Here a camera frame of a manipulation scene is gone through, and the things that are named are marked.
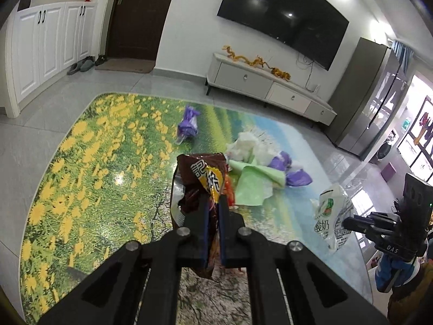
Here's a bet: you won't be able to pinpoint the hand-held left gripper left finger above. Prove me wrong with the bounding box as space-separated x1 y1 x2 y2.
39 194 212 325

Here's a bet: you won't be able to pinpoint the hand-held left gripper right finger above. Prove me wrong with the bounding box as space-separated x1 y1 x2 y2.
216 194 389 325

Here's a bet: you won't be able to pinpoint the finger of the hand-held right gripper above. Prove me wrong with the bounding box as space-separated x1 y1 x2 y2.
369 212 404 225
342 217 381 235

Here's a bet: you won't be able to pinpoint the white yogurt pouch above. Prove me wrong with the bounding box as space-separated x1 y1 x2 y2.
310 183 356 252

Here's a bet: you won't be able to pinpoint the orange wrapper scrap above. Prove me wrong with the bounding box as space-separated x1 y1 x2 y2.
225 174 237 209

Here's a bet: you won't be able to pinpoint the green paper napkin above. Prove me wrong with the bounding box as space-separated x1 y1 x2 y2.
228 161 285 207

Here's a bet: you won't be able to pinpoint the brown snack wrapper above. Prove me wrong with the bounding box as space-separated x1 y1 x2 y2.
171 152 237 280

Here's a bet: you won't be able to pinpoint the purple candy wrapper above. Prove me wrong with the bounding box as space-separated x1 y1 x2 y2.
177 106 202 144
286 169 312 187
269 151 293 171

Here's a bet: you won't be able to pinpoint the white plastic bag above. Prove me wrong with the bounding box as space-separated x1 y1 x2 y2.
225 125 281 166

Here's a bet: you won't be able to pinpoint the person's right forearm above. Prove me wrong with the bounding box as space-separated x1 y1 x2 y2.
387 259 433 325

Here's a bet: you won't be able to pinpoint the purple stool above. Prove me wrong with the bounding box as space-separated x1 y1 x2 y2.
380 162 397 183

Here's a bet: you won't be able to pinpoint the washing machine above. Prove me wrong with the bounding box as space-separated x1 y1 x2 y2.
370 130 400 166

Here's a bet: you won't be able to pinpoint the grey refrigerator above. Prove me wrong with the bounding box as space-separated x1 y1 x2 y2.
325 37 410 161

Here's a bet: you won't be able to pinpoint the blue curtain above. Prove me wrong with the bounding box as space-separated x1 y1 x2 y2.
391 40 415 75

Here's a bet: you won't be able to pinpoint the white television cabinet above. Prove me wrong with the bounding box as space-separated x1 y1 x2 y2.
205 52 338 126

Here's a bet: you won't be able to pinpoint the golden dragon ornament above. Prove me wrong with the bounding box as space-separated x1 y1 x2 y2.
221 45 291 81

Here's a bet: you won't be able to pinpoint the brown doormat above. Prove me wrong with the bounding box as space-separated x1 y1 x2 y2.
95 58 155 74

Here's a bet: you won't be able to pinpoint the dark brown door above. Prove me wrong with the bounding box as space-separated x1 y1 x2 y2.
106 0 178 63

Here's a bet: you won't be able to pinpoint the white shoe cabinet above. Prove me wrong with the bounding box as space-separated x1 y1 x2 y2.
5 0 117 119

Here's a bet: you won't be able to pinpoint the television cables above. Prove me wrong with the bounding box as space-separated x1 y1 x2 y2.
297 52 322 90

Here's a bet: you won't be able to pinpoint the black wall television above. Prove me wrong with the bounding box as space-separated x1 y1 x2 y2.
216 0 350 72

